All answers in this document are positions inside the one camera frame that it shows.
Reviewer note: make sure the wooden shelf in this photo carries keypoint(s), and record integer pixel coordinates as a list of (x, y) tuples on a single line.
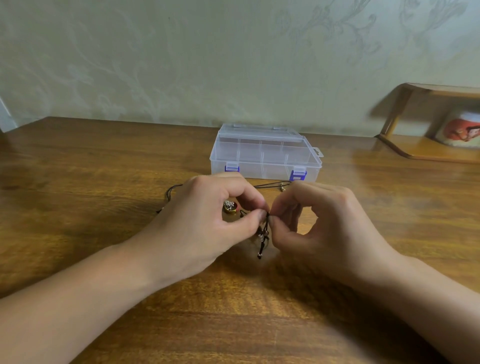
[(431, 146)]

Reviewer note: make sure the white printed mug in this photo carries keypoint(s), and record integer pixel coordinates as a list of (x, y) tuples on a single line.
[(460, 129)]

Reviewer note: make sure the person's left forearm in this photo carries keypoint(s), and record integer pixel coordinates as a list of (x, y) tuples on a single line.
[(64, 311)]

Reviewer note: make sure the clear plastic organizer box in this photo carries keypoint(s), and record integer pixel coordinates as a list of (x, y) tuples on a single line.
[(264, 150)]

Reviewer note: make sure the person's left hand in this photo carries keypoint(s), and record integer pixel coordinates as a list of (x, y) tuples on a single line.
[(187, 229)]

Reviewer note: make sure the person's right hand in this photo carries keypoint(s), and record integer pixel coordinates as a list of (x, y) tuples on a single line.
[(337, 229)]

